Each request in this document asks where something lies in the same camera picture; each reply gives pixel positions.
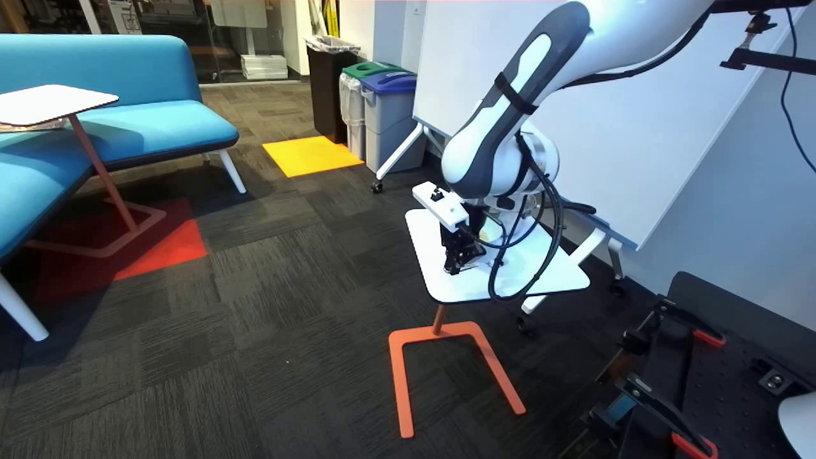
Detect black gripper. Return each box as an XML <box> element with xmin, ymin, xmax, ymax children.
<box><xmin>441</xmin><ymin>221</ymin><xmax>489</xmax><ymax>278</ymax></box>

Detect white side table orange stand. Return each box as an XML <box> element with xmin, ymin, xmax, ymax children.
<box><xmin>388</xmin><ymin>207</ymin><xmax>593</xmax><ymax>442</ymax></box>

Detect grey bin blue lid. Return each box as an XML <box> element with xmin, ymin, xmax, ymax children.
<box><xmin>359</xmin><ymin>68</ymin><xmax>425</xmax><ymax>177</ymax></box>

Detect grey bin green lid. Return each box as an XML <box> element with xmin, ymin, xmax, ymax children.
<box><xmin>336</xmin><ymin>58</ymin><xmax>403</xmax><ymax>162</ymax></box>

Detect white mobile whiteboard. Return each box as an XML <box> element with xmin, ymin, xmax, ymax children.
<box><xmin>370</xmin><ymin>0</ymin><xmax>816</xmax><ymax>318</ymax></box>

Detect black trash bin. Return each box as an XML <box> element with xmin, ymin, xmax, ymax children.
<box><xmin>302</xmin><ymin>37</ymin><xmax>364</xmax><ymax>145</ymax></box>

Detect white low cabinet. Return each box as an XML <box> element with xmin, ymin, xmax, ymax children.
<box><xmin>240</xmin><ymin>51</ymin><xmax>290</xmax><ymax>85</ymax></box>

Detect dark robot mounting table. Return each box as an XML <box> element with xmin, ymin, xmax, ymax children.
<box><xmin>652</xmin><ymin>267</ymin><xmax>816</xmax><ymax>459</ymax></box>

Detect blue corner sofa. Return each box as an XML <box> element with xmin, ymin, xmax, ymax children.
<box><xmin>0</xmin><ymin>33</ymin><xmax>250</xmax><ymax>345</ymax></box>

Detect small white table red stand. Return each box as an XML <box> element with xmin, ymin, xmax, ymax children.
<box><xmin>0</xmin><ymin>82</ymin><xmax>167</xmax><ymax>260</ymax></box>

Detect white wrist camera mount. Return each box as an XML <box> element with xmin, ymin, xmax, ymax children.
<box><xmin>411</xmin><ymin>178</ymin><xmax>472</xmax><ymax>230</ymax></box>

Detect black clamp red handle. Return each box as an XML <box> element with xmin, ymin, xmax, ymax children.
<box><xmin>617</xmin><ymin>294</ymin><xmax>728</xmax><ymax>360</ymax></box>
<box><xmin>583</xmin><ymin>373</ymin><xmax>721</xmax><ymax>459</ymax></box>

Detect thin black hanging cable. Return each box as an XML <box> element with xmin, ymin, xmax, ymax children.
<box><xmin>777</xmin><ymin>5</ymin><xmax>816</xmax><ymax>177</ymax></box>

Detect black camera boom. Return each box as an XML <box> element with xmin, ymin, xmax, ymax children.
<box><xmin>708</xmin><ymin>0</ymin><xmax>816</xmax><ymax>80</ymax></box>

